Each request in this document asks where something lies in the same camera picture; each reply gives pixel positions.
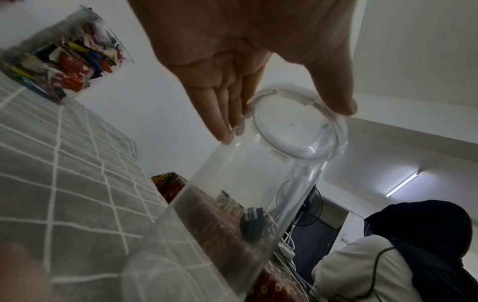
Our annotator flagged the black object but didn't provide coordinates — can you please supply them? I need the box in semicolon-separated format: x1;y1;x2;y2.
239;206;276;243

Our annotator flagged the person's left hand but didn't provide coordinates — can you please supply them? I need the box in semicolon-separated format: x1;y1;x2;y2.
126;0;359;145

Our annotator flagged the small transparent plastic jar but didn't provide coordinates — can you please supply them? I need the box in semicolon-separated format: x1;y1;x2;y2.
0;5;134;106

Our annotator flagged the large lidded container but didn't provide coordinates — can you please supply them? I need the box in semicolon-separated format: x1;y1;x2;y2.
119;82;350;302

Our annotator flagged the black fan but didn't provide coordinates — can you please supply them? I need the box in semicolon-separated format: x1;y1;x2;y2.
276;179;324;228

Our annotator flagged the person's right hand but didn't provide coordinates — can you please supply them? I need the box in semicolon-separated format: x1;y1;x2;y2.
0;243;57;302

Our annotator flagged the white tube light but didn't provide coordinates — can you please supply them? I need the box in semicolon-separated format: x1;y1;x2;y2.
384;171;421;200

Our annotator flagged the large white-rimmed jar lid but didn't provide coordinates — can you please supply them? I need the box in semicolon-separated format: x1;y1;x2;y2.
246;82;350;161

